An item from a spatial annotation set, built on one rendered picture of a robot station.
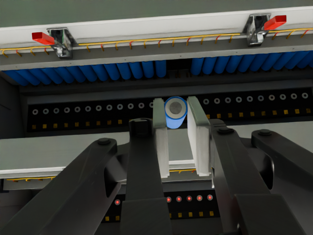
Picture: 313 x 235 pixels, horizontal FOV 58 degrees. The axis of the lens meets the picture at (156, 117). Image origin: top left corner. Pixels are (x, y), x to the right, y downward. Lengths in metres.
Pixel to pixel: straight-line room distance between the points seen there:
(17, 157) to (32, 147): 0.03
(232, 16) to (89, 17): 0.19
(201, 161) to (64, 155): 0.29
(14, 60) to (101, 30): 0.14
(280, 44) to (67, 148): 0.34
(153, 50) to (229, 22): 0.11
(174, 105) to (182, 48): 0.23
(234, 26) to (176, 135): 0.17
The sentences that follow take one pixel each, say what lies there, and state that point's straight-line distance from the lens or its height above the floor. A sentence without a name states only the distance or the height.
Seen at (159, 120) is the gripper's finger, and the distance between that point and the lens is 0.15.
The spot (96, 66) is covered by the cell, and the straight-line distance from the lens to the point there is 0.46.
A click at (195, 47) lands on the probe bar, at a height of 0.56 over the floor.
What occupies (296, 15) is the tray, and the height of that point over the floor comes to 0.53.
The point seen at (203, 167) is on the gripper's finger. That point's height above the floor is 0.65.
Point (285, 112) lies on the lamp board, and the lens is 0.57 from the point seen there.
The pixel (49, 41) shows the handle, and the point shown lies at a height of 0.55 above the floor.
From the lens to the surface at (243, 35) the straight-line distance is 0.44.
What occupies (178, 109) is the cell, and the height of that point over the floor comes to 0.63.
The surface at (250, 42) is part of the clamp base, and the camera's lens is 0.42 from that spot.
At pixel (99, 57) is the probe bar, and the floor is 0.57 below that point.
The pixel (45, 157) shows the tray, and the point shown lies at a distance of 0.43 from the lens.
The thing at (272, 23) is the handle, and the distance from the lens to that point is 0.35.
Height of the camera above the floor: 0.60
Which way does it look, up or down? 8 degrees up
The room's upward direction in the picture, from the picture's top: 176 degrees clockwise
